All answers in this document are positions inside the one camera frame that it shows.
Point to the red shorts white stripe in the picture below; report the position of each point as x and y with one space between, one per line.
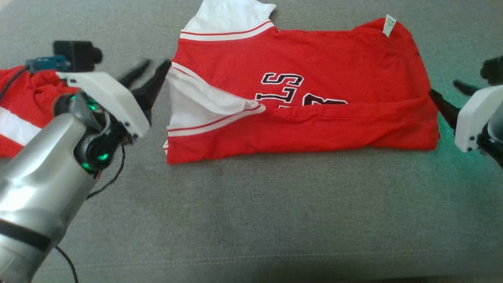
27 102

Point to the blue left camera connector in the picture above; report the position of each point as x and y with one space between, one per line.
49 63

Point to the red white jersey shirt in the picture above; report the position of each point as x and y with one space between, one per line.
314 125

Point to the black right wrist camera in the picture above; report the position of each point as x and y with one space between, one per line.
493 70

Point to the grey sofa seat cushion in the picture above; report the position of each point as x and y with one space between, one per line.
275 212

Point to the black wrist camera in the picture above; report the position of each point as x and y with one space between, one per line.
493 70
76 55

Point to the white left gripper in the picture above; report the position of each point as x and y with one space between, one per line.
110 98

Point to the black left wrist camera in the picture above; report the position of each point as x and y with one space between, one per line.
76 55

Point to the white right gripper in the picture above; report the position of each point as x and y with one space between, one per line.
477 118

